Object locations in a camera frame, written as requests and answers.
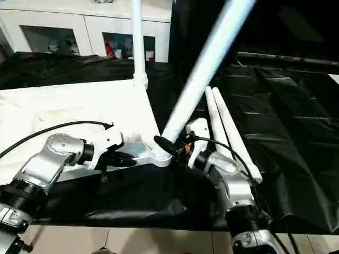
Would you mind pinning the white sideboard cabinet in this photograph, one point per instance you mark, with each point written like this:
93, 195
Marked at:
79, 21

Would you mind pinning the grey metal bar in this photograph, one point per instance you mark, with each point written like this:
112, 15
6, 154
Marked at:
286, 57

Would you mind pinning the black table mat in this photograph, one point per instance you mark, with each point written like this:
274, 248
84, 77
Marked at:
291, 132

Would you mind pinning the white plastic table top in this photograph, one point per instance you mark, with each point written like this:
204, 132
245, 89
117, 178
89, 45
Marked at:
66, 105

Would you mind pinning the white plastic table leg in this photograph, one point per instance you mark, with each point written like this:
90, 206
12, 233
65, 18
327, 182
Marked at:
215, 119
139, 39
206, 66
233, 132

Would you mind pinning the black case with yellow label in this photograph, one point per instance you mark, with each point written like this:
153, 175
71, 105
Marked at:
190, 31

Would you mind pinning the white flat board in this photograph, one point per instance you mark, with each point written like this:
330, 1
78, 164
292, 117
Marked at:
334, 79

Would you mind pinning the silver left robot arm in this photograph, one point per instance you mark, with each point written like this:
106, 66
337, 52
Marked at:
47, 158

